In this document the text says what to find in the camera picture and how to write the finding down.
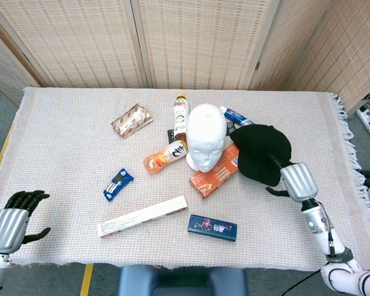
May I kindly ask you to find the black cable under arm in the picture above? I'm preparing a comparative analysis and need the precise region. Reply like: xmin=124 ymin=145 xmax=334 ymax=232
xmin=279 ymin=268 xmax=323 ymax=296

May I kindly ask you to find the white foam mannequin head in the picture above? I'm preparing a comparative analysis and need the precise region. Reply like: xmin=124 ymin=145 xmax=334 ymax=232
xmin=185 ymin=104 xmax=228 ymax=173

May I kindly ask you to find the black baseball cap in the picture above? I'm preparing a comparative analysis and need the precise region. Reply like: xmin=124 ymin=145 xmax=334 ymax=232
xmin=229 ymin=124 xmax=294 ymax=187

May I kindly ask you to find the pale woven tablecloth with fringe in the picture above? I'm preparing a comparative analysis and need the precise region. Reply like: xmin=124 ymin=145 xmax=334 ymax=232
xmin=0 ymin=86 xmax=370 ymax=274

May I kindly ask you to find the gold foil snack packet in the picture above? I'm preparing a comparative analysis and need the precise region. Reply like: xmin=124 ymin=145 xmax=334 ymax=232
xmin=110 ymin=103 xmax=155 ymax=139

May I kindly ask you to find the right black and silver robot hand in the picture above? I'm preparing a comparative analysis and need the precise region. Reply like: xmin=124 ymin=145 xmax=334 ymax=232
xmin=265 ymin=156 xmax=319 ymax=203

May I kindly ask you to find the dark blue flat box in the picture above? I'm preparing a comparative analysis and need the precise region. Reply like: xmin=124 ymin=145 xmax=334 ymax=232
xmin=187 ymin=214 xmax=238 ymax=242

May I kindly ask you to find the orange cardboard box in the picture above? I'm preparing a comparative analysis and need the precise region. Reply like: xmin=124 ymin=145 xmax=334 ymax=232
xmin=189 ymin=143 xmax=241 ymax=200

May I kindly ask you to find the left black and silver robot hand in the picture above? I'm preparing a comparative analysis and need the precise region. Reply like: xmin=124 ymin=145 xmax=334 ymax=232
xmin=0 ymin=190 xmax=52 ymax=254

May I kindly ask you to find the woven folding screen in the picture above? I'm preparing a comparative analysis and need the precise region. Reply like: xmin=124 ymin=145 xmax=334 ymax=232
xmin=0 ymin=0 xmax=370 ymax=115

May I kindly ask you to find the long white cardboard box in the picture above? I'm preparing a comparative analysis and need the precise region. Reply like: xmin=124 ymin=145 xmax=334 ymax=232
xmin=97 ymin=195 xmax=189 ymax=238

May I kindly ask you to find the orange drink bottle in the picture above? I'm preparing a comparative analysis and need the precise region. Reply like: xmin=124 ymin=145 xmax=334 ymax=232
xmin=143 ymin=139 xmax=189 ymax=175

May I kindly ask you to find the blue and white toothpaste tube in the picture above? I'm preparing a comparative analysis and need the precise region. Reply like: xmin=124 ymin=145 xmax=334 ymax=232
xmin=219 ymin=105 xmax=255 ymax=126

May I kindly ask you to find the tea bottle with yellow cap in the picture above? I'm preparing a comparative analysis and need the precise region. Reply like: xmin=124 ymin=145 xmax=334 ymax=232
xmin=172 ymin=94 xmax=191 ymax=138

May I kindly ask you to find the blue cookie packet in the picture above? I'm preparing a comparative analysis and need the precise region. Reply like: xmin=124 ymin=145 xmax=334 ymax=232
xmin=102 ymin=168 xmax=134 ymax=202

